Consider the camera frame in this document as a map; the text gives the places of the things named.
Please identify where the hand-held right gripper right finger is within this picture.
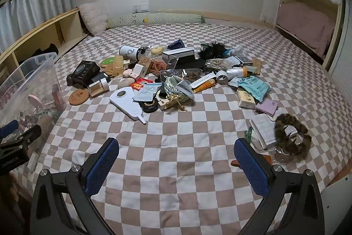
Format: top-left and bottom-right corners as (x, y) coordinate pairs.
(234, 137), (325, 235)

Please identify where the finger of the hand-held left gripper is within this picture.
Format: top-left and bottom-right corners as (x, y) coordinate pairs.
(0, 124), (42, 152)
(0, 119), (19, 139)

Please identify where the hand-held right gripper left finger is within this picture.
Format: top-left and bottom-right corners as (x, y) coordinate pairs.
(30, 137), (120, 235)

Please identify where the clear plastic storage box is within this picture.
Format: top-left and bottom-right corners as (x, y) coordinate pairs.
(0, 52), (67, 172)

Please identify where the black round tin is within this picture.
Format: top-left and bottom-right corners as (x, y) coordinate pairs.
(139, 100), (159, 114)

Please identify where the blue face mask pack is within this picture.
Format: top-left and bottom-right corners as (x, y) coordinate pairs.
(132, 83), (163, 103)

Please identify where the person's left forearm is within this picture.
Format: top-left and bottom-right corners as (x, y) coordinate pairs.
(0, 173), (31, 235)

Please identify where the white booklet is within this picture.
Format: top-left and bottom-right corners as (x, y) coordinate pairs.
(249, 113), (279, 149)

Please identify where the reddish brown box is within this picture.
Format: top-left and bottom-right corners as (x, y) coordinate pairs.
(52, 83), (64, 111)

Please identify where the brown furry scrunchie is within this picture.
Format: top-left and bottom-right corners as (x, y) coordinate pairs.
(273, 113), (312, 156)

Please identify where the lilac small card box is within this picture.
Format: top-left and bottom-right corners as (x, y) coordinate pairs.
(254, 99), (279, 117)

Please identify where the round cork coaster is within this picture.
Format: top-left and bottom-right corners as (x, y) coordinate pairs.
(69, 89), (90, 106)

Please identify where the beige soap box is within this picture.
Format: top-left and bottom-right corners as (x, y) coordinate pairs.
(236, 89), (257, 109)

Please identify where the dark computer mouse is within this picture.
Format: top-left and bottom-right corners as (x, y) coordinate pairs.
(66, 74), (90, 88)

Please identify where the checkered bed sheet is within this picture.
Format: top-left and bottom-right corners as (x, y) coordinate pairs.
(16, 23), (352, 235)

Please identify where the clear toothpick box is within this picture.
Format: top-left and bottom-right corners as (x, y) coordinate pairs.
(88, 78), (110, 98)

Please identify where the teal packet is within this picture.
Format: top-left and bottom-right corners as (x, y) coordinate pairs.
(237, 78), (271, 102)

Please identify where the black bag on shelf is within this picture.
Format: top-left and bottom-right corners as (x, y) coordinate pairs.
(32, 43), (59, 58)

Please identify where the beige stone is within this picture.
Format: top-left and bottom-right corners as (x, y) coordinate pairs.
(118, 78), (136, 89)

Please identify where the black square case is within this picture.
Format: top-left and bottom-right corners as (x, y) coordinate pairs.
(89, 72), (110, 84)

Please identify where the red packet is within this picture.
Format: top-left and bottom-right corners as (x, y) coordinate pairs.
(131, 78), (154, 92)

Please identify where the orange tube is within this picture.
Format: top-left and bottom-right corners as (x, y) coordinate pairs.
(192, 79), (217, 94)

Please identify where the grey tape roll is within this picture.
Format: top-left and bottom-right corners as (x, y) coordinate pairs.
(216, 70), (228, 85)

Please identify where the white bottle with orange cap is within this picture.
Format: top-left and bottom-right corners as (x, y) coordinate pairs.
(226, 67), (248, 78)

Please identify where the white watch band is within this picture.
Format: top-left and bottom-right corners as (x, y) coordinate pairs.
(190, 72), (216, 89)

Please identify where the yellow translucent box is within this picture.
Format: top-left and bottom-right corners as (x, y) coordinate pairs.
(114, 55), (125, 77)

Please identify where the white charger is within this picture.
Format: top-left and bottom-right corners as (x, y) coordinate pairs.
(131, 64), (147, 79)

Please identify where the wooden shelf unit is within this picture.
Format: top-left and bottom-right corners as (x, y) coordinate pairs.
(0, 8), (88, 81)

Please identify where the clear bag of rubber bands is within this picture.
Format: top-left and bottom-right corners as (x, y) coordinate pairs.
(206, 58), (234, 72)

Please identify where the clear bag of twigs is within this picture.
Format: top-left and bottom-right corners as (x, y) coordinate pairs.
(176, 70), (204, 83)

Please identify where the white remote control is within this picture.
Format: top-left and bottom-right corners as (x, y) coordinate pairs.
(84, 36), (103, 45)

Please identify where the white tumbler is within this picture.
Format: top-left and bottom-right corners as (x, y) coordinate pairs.
(119, 45), (146, 61)

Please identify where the white curtain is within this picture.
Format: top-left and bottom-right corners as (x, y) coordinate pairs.
(0, 0), (72, 45)

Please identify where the black fur pompom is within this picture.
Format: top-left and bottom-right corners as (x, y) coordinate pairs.
(196, 42), (229, 61)

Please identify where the fluffy white pillow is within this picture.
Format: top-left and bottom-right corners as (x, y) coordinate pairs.
(79, 2), (108, 35)

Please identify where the black and white box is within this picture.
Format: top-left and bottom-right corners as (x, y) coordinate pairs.
(161, 48), (195, 67)

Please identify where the navy box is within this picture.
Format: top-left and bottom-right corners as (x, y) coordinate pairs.
(167, 39), (185, 50)

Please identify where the pink blanket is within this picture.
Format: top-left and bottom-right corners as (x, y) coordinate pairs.
(276, 2), (336, 56)

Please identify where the green bolster pillow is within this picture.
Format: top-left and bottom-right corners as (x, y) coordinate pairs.
(107, 14), (205, 29)

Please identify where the white wall socket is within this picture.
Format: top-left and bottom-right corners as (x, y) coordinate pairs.
(132, 4), (149, 14)

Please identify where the wooden alcove frame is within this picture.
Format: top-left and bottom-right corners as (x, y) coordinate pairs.
(275, 0), (345, 72)

